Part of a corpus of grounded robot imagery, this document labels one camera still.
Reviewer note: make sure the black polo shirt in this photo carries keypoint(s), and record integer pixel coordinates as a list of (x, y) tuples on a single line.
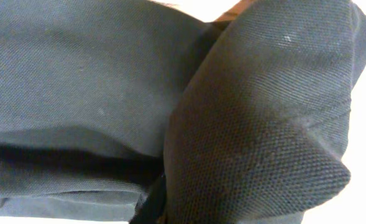
[(132, 111)]

